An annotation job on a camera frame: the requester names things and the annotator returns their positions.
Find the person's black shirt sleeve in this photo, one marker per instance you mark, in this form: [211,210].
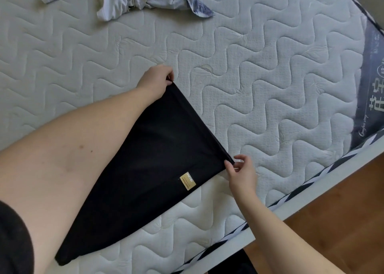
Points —
[13,240]

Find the person's left hand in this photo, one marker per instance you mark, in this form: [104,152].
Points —
[154,80]

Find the person's left fingers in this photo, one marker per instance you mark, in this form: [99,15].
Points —
[169,74]

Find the person's right thumb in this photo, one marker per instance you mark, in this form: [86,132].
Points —
[229,168]

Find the person's left forearm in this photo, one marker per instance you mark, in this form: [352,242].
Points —
[99,138]

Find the person's right forearm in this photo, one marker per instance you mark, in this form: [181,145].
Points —
[279,231]

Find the black garment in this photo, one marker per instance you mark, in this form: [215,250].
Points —
[150,162]

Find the person's right hand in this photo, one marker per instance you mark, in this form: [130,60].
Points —
[243,177]

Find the white bed frame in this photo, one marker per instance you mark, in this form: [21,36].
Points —
[315,197]

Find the white quilted mattress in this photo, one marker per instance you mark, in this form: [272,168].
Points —
[240,72]

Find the person's black trousers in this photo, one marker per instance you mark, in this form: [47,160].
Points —
[232,264]

